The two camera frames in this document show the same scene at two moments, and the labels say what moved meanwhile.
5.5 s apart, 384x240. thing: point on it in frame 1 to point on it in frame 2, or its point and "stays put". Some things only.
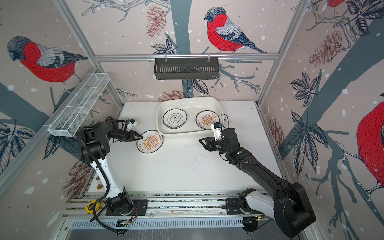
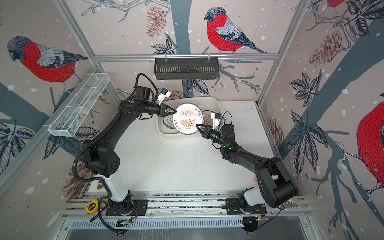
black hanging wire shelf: (186, 68) stays put
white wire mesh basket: (72, 115) stays put
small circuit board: (123, 223) stays put
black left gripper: (132, 136) to (163, 111)
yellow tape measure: (89, 207) stays put
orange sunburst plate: (151, 141) to (187, 115)
